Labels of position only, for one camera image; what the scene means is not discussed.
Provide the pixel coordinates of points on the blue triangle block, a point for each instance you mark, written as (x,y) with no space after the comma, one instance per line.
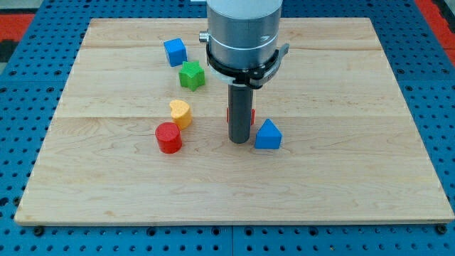
(268,136)

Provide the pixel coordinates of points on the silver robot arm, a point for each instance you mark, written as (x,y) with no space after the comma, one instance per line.
(241,50)

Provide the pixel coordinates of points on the green star block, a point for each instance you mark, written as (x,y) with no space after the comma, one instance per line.
(191,75)

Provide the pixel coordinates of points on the yellow heart block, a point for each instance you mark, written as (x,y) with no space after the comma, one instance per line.
(181,113)

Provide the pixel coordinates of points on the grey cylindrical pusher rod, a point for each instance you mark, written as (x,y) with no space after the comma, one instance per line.
(239,113)

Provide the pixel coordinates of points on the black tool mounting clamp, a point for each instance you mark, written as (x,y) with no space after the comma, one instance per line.
(254,78)

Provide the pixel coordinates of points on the wooden board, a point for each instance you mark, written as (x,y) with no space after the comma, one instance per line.
(350,152)

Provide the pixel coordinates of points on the red cylinder block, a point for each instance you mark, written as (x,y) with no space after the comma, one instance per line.
(168,137)

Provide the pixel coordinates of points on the red star block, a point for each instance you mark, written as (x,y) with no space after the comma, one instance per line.
(252,120)

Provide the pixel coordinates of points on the blue cube block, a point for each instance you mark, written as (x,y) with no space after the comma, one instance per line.
(175,52)

